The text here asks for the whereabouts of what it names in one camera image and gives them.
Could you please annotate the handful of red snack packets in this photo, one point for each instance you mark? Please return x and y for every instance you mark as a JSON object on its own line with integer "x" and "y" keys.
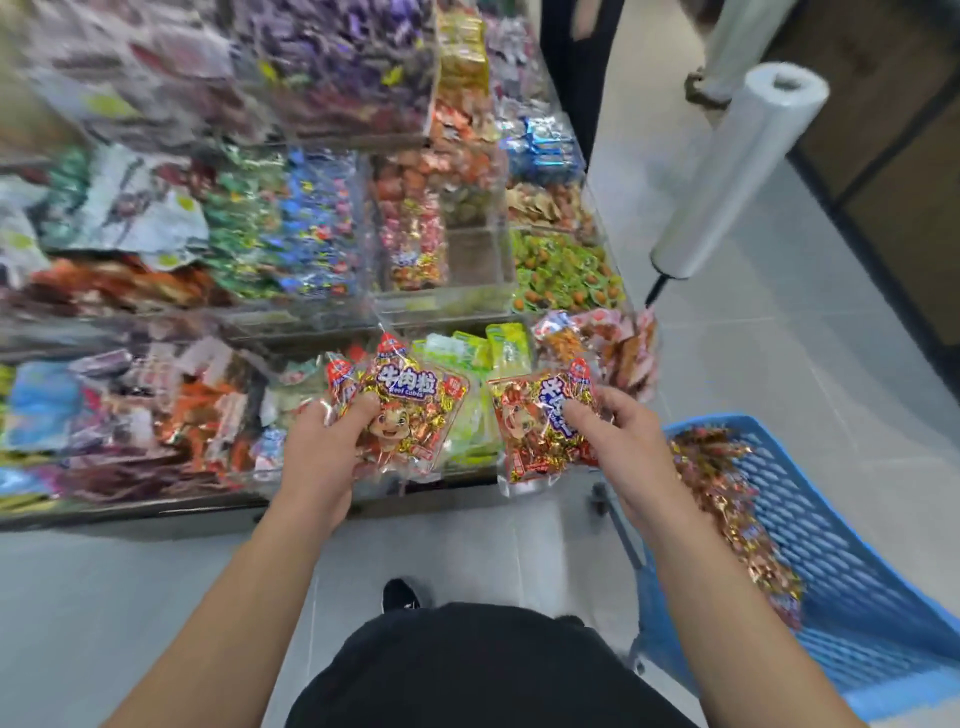
{"x": 405, "y": 405}
{"x": 533, "y": 428}

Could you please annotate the clear acrylic snack shelves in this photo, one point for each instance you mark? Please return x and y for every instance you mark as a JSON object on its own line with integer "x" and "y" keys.
{"x": 480, "y": 255}

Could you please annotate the pile of purple candies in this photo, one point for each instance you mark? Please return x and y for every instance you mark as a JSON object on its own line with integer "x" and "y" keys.
{"x": 338, "y": 60}

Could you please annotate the person's black clothing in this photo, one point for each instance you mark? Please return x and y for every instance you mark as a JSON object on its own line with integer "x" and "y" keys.
{"x": 480, "y": 668}

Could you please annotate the blue toy candy packet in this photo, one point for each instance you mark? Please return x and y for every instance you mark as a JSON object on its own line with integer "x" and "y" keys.
{"x": 42, "y": 405}

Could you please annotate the pile of green egg packets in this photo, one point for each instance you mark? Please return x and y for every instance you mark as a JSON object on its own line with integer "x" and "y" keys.
{"x": 563, "y": 270}

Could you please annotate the pile of red brown packets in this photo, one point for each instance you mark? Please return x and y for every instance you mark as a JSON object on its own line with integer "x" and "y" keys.
{"x": 120, "y": 413}

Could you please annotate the person's right forearm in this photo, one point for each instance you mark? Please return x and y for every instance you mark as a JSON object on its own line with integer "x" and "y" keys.
{"x": 735, "y": 630}

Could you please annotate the beef cube packets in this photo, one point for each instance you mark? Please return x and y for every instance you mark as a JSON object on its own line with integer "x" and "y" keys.
{"x": 413, "y": 240}

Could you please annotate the pile of white meat packets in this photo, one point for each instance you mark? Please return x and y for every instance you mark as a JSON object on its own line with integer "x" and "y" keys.
{"x": 120, "y": 203}

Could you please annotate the black shoe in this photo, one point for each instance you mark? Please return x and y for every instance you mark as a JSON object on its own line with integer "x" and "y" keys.
{"x": 401, "y": 594}

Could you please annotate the blue plastic shopping basket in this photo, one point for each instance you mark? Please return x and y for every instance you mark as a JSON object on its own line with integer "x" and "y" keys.
{"x": 870, "y": 600}

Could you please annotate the pile of lime green packets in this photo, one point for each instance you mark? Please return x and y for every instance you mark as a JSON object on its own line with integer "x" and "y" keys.
{"x": 473, "y": 368}

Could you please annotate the person's right hand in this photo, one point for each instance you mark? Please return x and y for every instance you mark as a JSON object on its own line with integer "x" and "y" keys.
{"x": 623, "y": 450}

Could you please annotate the person's left hand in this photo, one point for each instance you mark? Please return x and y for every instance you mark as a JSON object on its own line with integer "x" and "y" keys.
{"x": 323, "y": 458}

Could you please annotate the pile of dark orange packets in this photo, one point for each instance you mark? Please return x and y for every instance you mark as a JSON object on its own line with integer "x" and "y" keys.
{"x": 120, "y": 282}

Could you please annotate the pile of blue orange packets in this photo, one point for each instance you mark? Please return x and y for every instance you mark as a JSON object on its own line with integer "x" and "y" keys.
{"x": 540, "y": 146}

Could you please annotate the pile of red sausage packets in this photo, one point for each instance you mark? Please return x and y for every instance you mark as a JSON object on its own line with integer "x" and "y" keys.
{"x": 150, "y": 60}

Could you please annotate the wooden cabinet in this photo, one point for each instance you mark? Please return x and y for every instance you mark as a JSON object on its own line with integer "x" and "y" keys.
{"x": 885, "y": 165}

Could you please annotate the pile of beige packets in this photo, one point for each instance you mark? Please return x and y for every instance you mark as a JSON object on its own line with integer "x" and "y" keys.
{"x": 293, "y": 398}

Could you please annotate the pile of pink-label meat packets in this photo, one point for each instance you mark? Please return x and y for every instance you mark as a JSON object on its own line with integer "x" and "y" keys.
{"x": 600, "y": 345}

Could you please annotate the row of green beef packets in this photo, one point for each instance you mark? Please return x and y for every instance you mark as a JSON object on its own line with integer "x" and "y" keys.
{"x": 240, "y": 218}

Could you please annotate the pile of assorted small packets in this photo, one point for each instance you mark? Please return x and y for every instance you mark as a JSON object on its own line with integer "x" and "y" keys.
{"x": 15, "y": 225}

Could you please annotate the person's left forearm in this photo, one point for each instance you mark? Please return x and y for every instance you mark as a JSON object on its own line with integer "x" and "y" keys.
{"x": 225, "y": 630}

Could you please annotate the pile of orange brown packets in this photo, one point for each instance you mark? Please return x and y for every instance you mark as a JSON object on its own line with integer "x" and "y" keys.
{"x": 435, "y": 168}

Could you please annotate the row of blue beef packets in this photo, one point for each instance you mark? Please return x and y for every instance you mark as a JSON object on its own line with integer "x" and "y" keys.
{"x": 323, "y": 218}

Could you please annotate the black pole rod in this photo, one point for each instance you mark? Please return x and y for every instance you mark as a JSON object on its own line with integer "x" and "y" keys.
{"x": 656, "y": 290}

